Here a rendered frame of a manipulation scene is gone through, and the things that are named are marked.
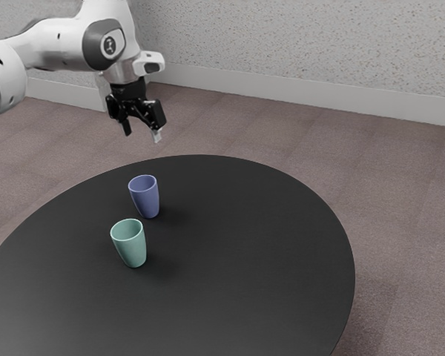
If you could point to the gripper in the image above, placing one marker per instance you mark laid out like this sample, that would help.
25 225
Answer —
130 92

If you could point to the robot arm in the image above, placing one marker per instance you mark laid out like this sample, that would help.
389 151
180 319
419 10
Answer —
52 44

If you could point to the blue cup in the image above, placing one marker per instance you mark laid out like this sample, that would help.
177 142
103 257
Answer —
145 196

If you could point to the green cup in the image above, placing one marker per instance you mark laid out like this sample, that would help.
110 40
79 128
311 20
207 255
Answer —
130 243

